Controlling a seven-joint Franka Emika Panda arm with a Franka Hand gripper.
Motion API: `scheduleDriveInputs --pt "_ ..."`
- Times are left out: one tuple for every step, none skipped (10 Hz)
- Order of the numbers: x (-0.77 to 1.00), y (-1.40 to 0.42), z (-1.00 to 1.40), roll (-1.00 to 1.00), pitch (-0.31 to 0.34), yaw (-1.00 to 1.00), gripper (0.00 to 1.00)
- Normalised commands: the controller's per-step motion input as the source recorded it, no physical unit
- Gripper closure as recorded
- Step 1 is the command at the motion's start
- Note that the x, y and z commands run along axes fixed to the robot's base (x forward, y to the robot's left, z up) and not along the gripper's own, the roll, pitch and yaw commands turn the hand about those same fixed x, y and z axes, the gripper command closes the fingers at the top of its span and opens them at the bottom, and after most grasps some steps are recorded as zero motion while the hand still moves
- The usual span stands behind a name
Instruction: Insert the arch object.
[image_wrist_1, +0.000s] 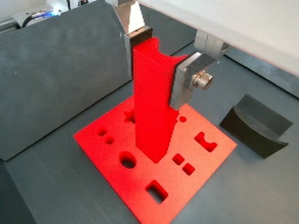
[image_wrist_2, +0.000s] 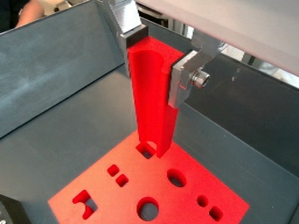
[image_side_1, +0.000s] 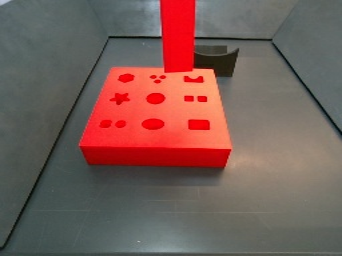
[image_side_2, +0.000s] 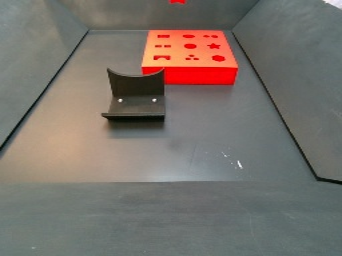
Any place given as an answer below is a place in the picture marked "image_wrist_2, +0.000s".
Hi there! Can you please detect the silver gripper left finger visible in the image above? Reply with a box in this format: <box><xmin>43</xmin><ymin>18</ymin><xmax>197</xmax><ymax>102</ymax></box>
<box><xmin>103</xmin><ymin>0</ymin><xmax>149</xmax><ymax>76</ymax></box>

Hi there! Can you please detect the black curved holder stand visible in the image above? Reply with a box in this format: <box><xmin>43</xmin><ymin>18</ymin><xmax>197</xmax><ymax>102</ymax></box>
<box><xmin>0</xmin><ymin>194</ymin><xmax>33</xmax><ymax>224</ymax></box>

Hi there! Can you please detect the red shape sorter block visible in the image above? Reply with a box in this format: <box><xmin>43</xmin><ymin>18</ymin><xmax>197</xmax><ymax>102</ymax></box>
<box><xmin>49</xmin><ymin>133</ymin><xmax>249</xmax><ymax>224</ymax></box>

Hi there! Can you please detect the red arch peg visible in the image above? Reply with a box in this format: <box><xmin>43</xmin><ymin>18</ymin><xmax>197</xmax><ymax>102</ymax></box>
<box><xmin>127</xmin><ymin>37</ymin><xmax>183</xmax><ymax>158</ymax></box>

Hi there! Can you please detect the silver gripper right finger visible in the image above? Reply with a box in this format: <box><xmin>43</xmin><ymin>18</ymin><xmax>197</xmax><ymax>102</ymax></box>
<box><xmin>169</xmin><ymin>30</ymin><xmax>228</xmax><ymax>109</ymax></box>

